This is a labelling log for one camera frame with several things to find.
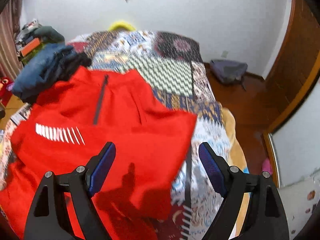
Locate green patterned storage box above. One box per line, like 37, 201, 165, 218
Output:
21, 43, 46, 66

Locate brown wooden wardrobe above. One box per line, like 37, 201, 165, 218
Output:
263, 0, 319, 186

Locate white appliance with stickers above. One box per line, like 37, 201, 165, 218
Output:
278, 172, 319, 239

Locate red plush toy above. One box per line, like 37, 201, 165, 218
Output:
0, 77, 13, 107

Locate striped brown curtain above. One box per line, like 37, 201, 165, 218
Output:
1, 0, 22, 80

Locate folded blue jeans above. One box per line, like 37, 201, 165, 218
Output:
11, 43, 76, 103

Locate patchwork patterned bedspread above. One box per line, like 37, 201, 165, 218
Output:
1, 30, 230, 239

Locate grey backpack on floor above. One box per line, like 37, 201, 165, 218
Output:
209, 59, 248, 90

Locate pink slipper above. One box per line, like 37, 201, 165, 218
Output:
261, 158, 273, 175

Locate red zip jacket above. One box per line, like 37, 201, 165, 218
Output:
1, 67, 197, 239

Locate orange flat box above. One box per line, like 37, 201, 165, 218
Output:
20, 38, 41, 57

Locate white wall socket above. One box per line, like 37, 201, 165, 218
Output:
221, 50, 228, 58

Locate folded black garment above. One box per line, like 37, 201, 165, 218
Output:
54, 52, 92, 81

